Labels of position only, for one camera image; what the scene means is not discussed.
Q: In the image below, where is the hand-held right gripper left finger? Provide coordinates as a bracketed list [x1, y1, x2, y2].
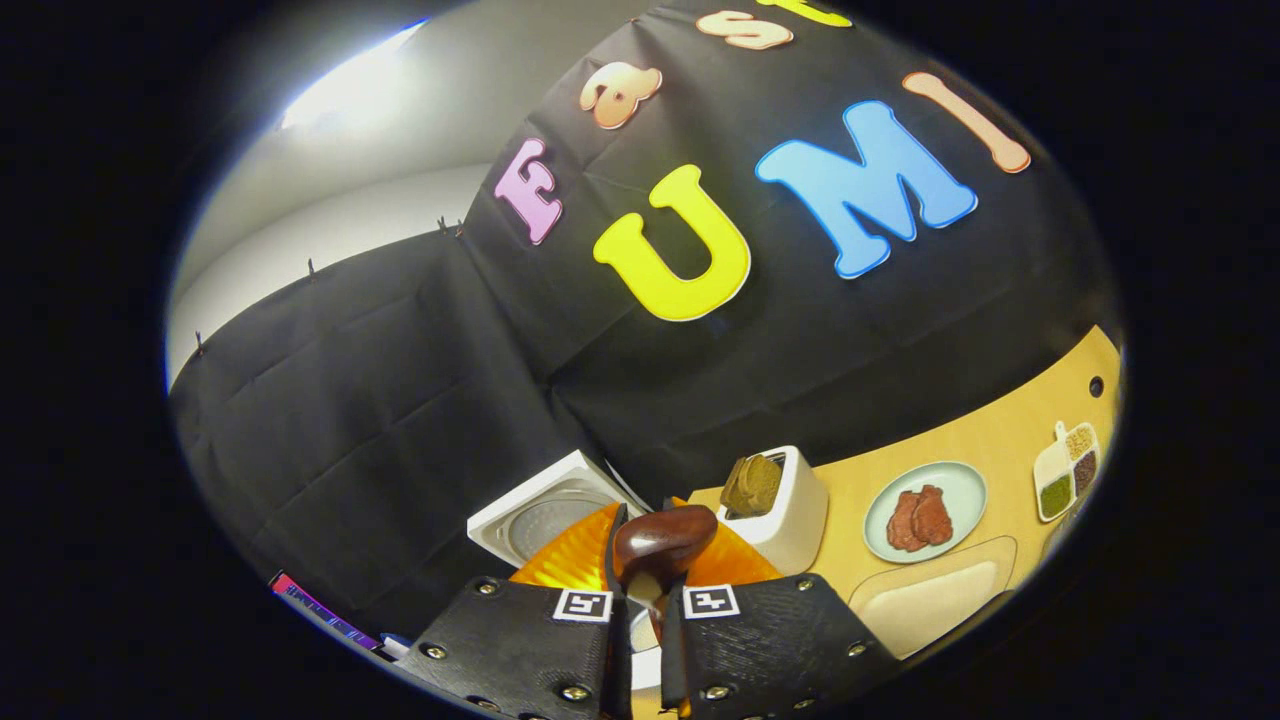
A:
[395, 502, 631, 720]

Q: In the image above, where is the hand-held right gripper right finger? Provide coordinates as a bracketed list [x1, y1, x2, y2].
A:
[655, 518, 901, 720]

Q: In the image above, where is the white rice cooker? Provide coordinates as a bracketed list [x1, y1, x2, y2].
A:
[466, 449, 669, 693]

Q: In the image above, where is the brown wooden spoon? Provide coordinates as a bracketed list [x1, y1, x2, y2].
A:
[612, 504, 720, 603]

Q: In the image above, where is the white toaster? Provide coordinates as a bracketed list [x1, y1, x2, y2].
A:
[718, 445, 830, 577]

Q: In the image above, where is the brown bread slice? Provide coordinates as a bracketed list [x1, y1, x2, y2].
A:
[748, 454, 785, 513]
[720, 458, 763, 519]

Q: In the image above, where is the red meat slice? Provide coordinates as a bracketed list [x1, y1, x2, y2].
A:
[912, 484, 955, 547]
[886, 490, 925, 554]

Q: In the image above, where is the pale green plate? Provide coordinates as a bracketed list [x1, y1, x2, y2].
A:
[862, 460, 990, 565]

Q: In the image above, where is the black backdrop cloth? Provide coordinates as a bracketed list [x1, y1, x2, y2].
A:
[168, 0, 1126, 641]

